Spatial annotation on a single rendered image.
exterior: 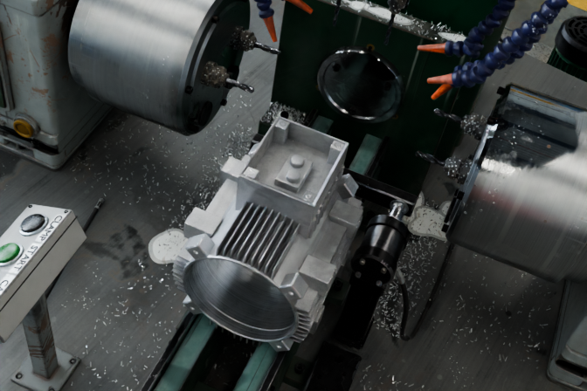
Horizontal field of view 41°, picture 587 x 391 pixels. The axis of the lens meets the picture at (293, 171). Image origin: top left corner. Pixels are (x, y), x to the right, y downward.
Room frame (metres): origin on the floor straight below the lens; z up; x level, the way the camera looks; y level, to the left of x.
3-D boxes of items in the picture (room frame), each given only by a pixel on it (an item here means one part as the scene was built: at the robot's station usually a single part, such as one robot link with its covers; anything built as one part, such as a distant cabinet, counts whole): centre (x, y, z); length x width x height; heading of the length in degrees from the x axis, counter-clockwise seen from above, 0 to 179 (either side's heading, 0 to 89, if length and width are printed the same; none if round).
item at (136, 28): (0.98, 0.29, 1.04); 0.37 x 0.25 x 0.25; 75
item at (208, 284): (0.64, 0.01, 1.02); 0.20 x 0.19 x 0.19; 165
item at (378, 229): (0.83, -0.22, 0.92); 0.45 x 0.13 x 0.24; 165
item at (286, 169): (0.68, 0.00, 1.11); 0.12 x 0.11 x 0.07; 165
